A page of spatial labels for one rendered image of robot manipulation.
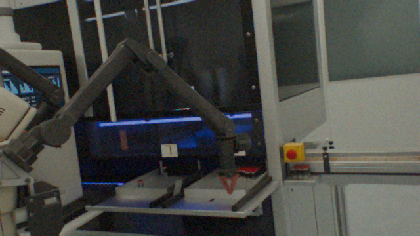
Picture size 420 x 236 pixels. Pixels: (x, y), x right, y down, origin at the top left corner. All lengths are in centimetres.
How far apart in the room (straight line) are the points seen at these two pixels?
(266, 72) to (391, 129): 471
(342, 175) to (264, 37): 66
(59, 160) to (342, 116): 484
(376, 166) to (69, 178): 141
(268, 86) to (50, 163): 106
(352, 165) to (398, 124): 452
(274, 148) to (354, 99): 462
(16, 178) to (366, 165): 129
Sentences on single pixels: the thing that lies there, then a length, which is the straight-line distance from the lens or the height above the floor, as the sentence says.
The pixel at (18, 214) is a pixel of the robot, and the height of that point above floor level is 100.
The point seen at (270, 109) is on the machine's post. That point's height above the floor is 118.
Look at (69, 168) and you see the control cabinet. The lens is 227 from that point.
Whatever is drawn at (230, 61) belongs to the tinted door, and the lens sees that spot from 187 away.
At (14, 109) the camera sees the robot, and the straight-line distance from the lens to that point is 146.
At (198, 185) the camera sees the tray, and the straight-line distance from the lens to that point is 185.
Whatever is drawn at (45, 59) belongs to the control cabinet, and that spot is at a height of 151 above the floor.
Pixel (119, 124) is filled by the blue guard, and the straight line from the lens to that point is 219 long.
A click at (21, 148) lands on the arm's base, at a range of 132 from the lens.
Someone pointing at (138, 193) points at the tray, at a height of 89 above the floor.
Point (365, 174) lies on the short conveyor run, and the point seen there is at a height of 88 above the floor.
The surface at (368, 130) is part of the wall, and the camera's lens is 644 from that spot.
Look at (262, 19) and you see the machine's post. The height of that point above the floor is 155.
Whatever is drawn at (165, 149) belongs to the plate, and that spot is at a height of 102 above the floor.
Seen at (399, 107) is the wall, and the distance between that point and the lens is 636.
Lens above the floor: 136
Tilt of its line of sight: 6 degrees down
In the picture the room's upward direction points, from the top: 6 degrees counter-clockwise
